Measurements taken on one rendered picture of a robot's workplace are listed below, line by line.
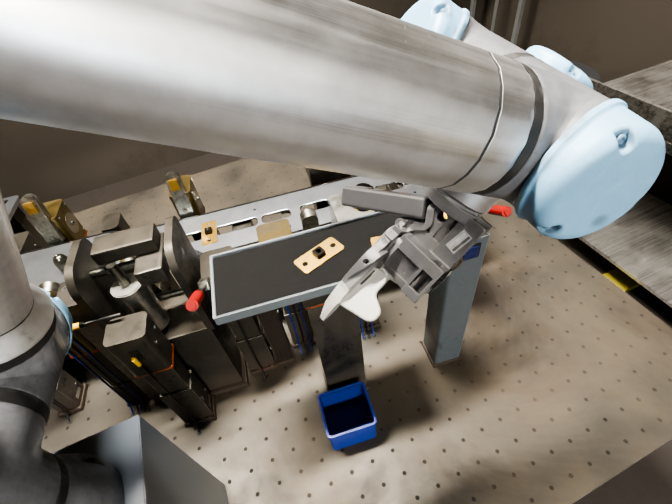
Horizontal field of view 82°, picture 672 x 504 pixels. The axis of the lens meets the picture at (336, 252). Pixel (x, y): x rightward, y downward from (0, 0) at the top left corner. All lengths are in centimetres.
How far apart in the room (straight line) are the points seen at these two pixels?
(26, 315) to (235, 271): 29
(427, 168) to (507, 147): 4
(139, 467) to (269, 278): 31
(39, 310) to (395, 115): 44
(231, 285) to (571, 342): 87
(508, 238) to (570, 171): 115
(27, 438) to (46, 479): 5
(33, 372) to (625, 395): 111
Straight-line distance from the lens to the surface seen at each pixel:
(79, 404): 125
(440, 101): 19
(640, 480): 189
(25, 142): 344
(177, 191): 110
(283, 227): 84
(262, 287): 63
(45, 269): 117
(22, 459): 51
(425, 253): 44
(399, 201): 45
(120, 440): 66
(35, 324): 51
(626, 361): 120
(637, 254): 223
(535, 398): 107
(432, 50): 19
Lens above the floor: 163
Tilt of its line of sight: 46 degrees down
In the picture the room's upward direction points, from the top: 9 degrees counter-clockwise
